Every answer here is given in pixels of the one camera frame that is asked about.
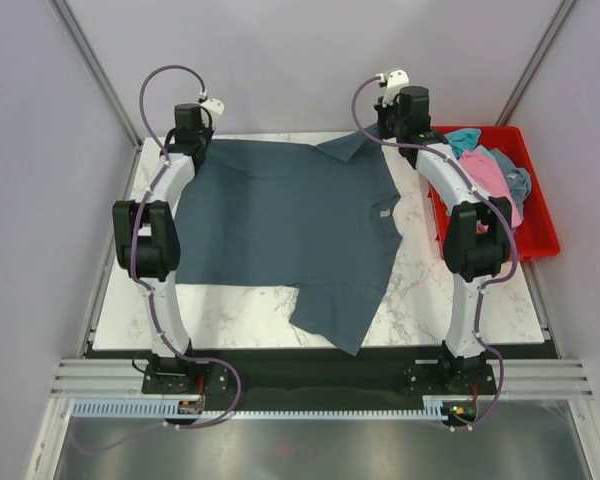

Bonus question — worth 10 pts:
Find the dark blue-grey t shirt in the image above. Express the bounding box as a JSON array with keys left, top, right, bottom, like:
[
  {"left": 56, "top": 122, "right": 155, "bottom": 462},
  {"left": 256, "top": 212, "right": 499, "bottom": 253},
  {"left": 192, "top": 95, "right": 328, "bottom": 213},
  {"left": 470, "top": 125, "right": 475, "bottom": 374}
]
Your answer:
[{"left": 175, "top": 133, "right": 402, "bottom": 355}]

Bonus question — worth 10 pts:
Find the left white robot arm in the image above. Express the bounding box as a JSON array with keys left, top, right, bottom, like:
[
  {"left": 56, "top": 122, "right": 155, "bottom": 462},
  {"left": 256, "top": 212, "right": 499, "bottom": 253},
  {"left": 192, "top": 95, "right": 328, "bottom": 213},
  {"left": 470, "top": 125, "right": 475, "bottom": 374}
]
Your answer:
[{"left": 112, "top": 98, "right": 225, "bottom": 393}]

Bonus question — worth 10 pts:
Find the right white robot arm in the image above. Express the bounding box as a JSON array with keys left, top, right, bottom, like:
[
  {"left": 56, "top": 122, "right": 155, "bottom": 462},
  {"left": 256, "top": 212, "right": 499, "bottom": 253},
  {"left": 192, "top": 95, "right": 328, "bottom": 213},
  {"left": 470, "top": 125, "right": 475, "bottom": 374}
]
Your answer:
[{"left": 374, "top": 80, "right": 513, "bottom": 394}]

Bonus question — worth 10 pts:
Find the teal t shirt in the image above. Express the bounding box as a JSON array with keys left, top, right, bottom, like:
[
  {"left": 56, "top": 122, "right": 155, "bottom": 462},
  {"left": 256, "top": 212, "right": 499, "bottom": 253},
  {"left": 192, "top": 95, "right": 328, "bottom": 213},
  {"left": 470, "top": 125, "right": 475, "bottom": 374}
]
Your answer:
[{"left": 445, "top": 128, "right": 482, "bottom": 158}]

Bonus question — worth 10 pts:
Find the pink t shirt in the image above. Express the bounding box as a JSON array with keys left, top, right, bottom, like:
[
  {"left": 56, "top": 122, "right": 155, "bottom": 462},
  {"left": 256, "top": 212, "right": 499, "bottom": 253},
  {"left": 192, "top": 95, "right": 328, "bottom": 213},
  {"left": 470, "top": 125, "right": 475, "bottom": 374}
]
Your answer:
[{"left": 459, "top": 149, "right": 522, "bottom": 229}]

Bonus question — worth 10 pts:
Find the grey-blue t shirt in bin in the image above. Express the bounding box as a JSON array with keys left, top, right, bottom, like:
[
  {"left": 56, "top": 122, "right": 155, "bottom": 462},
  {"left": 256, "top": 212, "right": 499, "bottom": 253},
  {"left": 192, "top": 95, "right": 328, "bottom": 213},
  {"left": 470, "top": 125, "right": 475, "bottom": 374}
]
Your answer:
[{"left": 490, "top": 148, "right": 532, "bottom": 215}]

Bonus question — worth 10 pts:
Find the red plastic bin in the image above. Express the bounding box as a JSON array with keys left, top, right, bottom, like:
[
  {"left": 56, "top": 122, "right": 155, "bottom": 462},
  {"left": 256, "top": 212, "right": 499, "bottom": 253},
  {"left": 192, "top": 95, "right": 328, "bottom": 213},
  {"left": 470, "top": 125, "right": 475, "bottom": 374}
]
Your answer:
[{"left": 439, "top": 126, "right": 560, "bottom": 262}]

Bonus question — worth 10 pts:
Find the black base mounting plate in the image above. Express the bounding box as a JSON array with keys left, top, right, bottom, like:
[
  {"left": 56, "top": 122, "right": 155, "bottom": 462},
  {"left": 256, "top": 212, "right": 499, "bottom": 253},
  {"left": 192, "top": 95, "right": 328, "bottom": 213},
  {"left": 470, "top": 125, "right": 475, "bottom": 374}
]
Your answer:
[{"left": 112, "top": 345, "right": 557, "bottom": 410}]

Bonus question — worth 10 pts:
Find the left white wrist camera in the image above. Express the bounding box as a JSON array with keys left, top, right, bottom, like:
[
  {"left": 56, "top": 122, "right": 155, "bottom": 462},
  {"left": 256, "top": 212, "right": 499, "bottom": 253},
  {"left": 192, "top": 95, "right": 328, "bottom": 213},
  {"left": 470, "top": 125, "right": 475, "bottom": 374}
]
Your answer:
[{"left": 198, "top": 90, "right": 225, "bottom": 130}]

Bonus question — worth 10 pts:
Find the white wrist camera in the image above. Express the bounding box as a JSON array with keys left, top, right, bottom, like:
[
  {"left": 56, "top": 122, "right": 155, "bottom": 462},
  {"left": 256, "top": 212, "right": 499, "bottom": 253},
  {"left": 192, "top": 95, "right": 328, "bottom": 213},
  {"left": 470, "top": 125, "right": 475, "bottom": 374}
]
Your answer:
[
  {"left": 198, "top": 90, "right": 225, "bottom": 130},
  {"left": 377, "top": 69, "right": 410, "bottom": 107}
]

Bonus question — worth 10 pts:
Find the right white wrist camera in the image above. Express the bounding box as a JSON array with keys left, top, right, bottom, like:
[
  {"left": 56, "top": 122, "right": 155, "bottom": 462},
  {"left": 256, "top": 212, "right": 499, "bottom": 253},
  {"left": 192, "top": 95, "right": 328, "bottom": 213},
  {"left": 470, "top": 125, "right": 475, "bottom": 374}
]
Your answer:
[{"left": 377, "top": 69, "right": 410, "bottom": 107}]

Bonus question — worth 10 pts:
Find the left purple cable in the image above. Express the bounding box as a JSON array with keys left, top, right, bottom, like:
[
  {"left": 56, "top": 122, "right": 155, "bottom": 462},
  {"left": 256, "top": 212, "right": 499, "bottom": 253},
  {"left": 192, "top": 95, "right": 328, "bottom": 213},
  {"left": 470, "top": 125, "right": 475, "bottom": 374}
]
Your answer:
[{"left": 68, "top": 64, "right": 244, "bottom": 454}]

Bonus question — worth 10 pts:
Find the purple cable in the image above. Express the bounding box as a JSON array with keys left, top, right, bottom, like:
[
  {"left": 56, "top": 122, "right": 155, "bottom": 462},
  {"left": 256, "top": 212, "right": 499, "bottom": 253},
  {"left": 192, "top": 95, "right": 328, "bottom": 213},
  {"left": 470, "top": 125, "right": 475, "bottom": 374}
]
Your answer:
[
  {"left": 68, "top": 64, "right": 244, "bottom": 454},
  {"left": 352, "top": 73, "right": 519, "bottom": 434}
]

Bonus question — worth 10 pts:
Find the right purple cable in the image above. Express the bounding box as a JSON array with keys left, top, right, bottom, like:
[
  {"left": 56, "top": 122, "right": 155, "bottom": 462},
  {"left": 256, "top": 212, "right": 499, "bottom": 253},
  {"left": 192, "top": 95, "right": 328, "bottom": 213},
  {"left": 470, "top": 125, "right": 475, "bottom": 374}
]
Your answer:
[{"left": 352, "top": 73, "right": 519, "bottom": 434}]

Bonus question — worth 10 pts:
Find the left aluminium frame post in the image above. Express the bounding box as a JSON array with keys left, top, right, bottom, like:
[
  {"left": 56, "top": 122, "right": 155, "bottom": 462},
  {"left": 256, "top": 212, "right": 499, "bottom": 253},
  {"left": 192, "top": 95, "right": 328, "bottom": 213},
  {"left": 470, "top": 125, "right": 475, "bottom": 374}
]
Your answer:
[{"left": 49, "top": 0, "right": 142, "bottom": 147}]

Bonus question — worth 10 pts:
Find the aluminium frame post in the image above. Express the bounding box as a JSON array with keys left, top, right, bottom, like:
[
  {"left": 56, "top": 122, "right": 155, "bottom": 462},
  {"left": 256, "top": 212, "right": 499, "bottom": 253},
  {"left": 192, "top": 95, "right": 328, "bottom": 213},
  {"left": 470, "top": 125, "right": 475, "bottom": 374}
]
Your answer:
[
  {"left": 49, "top": 0, "right": 142, "bottom": 147},
  {"left": 495, "top": 0, "right": 580, "bottom": 126}
]

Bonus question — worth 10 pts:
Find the right aluminium frame post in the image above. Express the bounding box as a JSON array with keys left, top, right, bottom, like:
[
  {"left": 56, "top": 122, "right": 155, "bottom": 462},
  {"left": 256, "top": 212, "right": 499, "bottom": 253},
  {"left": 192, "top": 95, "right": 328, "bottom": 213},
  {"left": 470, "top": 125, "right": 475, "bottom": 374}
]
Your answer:
[{"left": 495, "top": 0, "right": 580, "bottom": 126}]

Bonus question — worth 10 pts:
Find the aluminium front rail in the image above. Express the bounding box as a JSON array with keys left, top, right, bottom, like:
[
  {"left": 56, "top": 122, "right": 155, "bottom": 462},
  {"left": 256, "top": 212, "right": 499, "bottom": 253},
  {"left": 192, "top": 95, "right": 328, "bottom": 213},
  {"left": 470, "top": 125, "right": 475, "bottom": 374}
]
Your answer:
[{"left": 51, "top": 359, "right": 593, "bottom": 400}]

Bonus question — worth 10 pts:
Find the white slotted cable duct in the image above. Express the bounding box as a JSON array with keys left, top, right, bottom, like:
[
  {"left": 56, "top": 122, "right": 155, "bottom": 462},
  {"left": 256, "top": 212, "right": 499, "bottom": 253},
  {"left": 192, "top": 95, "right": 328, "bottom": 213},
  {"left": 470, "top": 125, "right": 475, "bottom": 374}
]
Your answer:
[{"left": 71, "top": 398, "right": 470, "bottom": 421}]

